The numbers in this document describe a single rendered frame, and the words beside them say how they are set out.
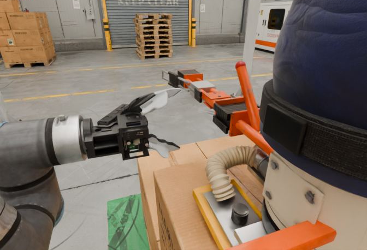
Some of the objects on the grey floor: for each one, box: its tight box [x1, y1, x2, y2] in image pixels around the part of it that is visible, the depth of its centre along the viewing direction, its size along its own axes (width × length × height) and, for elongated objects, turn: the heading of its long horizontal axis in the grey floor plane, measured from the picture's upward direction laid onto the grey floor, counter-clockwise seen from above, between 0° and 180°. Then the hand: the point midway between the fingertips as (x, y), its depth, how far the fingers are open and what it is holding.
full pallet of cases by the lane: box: [0, 0, 57, 69], centre depth 592 cm, size 121×102×174 cm
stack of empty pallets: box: [133, 14, 173, 59], centre depth 714 cm, size 129×110×131 cm
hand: (179, 118), depth 49 cm, fingers open, 14 cm apart
